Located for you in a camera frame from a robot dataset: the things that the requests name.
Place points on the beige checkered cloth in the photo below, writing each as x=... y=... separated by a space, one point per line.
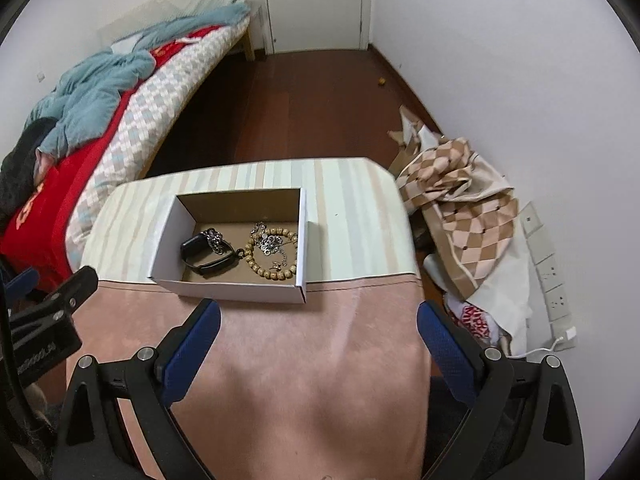
x=450 y=195

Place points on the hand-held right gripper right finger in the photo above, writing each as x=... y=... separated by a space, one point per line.
x=445 y=355

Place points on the white cardboard box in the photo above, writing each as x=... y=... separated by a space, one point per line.
x=225 y=290

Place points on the bed with red blanket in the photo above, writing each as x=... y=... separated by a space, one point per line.
x=65 y=190

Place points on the red and white bag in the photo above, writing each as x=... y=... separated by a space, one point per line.
x=470 y=320

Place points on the white cloth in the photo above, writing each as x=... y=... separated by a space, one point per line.
x=510 y=300

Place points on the dark grey fleece blanket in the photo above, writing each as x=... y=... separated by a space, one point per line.
x=20 y=160

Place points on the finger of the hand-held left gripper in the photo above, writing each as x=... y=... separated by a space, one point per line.
x=20 y=280
x=65 y=295

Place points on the blue quilt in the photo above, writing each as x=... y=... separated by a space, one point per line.
x=95 y=90

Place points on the black smart band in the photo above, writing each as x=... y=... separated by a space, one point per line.
x=192 y=247

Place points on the white power strip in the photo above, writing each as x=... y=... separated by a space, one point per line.
x=550 y=280

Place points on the pink tablecloth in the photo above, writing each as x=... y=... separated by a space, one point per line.
x=300 y=385

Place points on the bed with checkered sheet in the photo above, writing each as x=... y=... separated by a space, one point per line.
x=150 y=125

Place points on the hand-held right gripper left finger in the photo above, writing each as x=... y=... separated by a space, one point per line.
x=192 y=355

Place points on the white door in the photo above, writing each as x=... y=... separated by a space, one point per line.
x=315 y=0

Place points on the striped cloth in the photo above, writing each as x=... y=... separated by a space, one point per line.
x=350 y=220

